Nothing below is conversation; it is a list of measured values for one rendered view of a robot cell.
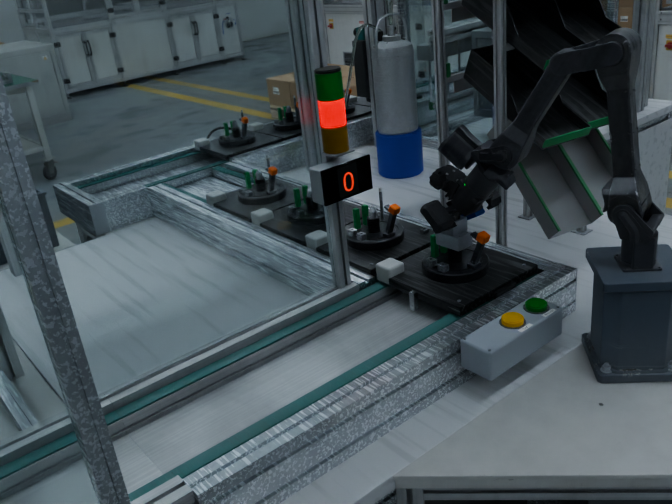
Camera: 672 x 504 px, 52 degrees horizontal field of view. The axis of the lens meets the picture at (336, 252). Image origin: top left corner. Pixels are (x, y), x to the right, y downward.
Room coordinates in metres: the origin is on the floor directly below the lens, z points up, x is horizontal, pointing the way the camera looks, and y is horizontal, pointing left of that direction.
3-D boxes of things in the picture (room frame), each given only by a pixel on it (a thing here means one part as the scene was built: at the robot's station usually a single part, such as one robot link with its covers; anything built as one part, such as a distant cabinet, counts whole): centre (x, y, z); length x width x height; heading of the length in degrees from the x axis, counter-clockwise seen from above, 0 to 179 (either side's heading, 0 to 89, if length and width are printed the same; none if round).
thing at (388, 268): (1.33, -0.11, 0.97); 0.05 x 0.05 x 0.04; 36
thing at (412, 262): (1.31, -0.25, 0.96); 0.24 x 0.24 x 0.02; 36
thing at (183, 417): (1.15, 0.01, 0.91); 0.84 x 0.28 x 0.10; 126
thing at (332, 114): (1.29, -0.02, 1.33); 0.05 x 0.05 x 0.05
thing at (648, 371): (1.07, -0.52, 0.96); 0.15 x 0.15 x 0.20; 81
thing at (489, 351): (1.09, -0.31, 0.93); 0.21 x 0.07 x 0.06; 126
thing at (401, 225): (1.52, -0.10, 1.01); 0.24 x 0.24 x 0.13; 36
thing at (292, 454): (1.03, -0.11, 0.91); 0.89 x 0.06 x 0.11; 126
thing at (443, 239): (1.32, -0.24, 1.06); 0.08 x 0.04 x 0.07; 37
